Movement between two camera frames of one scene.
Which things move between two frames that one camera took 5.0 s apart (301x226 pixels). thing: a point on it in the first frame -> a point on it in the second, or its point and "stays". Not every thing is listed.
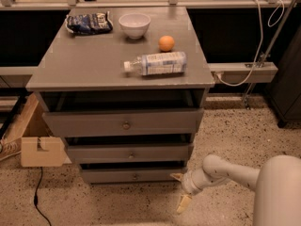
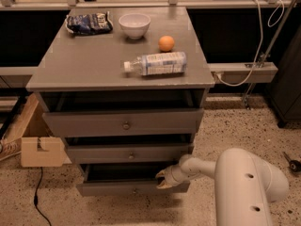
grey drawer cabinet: x=125 y=88 stays
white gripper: x=189 y=183 -> x=171 y=176
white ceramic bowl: x=134 y=24 stays
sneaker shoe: x=9 y=148 stays
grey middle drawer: x=134 y=153 stays
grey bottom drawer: x=131 y=175 -> x=126 y=187
